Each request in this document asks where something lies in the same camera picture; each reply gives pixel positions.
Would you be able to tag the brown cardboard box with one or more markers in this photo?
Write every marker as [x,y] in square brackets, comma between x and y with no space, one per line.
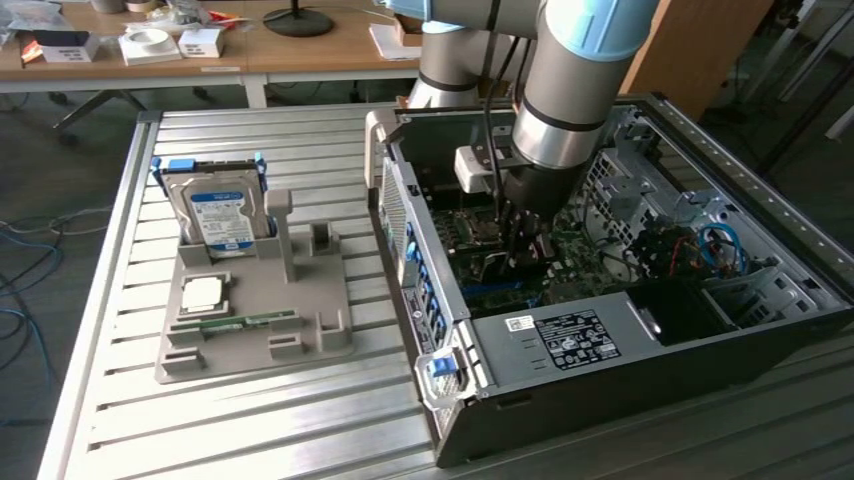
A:
[408,27]

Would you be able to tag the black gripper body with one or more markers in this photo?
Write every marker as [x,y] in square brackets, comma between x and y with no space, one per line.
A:
[540,192]

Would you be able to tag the white box with tape roll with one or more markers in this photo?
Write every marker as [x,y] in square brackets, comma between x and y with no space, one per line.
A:
[148,45]

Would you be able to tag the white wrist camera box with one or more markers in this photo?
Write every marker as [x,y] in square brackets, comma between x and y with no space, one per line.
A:
[474,170]

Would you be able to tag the hard disk with blue bracket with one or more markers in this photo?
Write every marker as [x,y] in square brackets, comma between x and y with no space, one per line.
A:
[214,210]

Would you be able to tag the wooden cabinet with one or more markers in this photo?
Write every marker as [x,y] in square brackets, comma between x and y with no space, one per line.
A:
[727,40]

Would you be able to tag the grey power supply unit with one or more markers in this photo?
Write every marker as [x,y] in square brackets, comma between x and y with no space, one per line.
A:
[520,345]

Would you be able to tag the white box with black lid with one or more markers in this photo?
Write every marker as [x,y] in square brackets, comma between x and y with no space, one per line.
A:
[67,47]

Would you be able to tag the black open PC case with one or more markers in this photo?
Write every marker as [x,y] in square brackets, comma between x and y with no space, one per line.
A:
[600,400]

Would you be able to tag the wooden desk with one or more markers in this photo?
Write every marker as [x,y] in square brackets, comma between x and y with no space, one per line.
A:
[100,70]

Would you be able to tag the grey parts rack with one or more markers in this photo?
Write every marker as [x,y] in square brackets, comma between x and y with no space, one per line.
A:
[267,295]

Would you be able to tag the blue case latch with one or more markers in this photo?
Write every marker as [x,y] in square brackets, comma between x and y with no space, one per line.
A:
[443,365]

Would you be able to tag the small white labelled box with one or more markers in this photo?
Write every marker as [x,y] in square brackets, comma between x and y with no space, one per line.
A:
[202,42]

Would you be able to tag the silver CPU chip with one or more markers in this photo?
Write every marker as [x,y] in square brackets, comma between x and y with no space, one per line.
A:
[202,296]

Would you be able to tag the green motherboard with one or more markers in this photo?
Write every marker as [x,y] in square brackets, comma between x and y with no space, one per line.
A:
[587,270]

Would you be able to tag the grey chipset heatsink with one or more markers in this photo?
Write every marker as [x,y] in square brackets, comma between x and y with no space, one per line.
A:
[567,294]

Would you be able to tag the green RAM stick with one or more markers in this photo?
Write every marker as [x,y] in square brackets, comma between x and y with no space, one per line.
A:
[227,324]

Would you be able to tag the CPU socket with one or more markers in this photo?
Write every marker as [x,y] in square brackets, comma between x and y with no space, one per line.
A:
[476,225]

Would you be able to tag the black round lamp base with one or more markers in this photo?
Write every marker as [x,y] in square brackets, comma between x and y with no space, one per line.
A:
[298,22]

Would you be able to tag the white paper booklet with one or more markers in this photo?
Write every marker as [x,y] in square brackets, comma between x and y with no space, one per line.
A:
[394,45]

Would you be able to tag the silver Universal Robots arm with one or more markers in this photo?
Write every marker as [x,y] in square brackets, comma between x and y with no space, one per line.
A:
[574,75]

